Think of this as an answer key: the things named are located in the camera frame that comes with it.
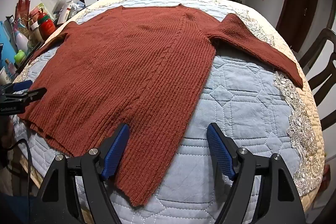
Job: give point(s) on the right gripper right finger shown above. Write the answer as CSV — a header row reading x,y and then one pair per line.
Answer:
x,y
278,200

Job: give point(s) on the small paper cup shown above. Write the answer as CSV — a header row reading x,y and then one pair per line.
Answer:
x,y
4,78

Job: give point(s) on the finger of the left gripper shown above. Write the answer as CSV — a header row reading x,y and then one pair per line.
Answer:
x,y
15,87
32,95

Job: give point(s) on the red gift bag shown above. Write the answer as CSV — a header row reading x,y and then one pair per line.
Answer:
x,y
22,11

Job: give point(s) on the dark wooden door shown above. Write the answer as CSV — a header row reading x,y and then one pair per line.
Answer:
x,y
295,20

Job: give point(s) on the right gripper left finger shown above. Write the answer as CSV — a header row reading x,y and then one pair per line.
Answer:
x,y
57,199

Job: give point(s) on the quilted blue beige table cover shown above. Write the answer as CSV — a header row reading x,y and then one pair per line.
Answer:
x,y
249,101

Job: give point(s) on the rust red knit sweater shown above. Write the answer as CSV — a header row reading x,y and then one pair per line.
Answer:
x,y
143,66

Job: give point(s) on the green frog cup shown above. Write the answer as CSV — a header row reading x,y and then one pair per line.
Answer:
x,y
20,58

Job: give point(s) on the red reindeer bottle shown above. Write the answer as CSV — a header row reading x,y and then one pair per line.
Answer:
x,y
46,25

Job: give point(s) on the dark wooden chair right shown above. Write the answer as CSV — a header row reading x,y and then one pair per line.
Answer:
x,y
320,59

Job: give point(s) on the white spray bottle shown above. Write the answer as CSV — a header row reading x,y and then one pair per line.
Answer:
x,y
21,40

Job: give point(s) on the blue thermos jug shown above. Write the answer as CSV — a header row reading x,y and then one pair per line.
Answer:
x,y
8,51

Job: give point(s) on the white medicine box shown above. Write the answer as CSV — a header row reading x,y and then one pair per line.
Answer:
x,y
64,12

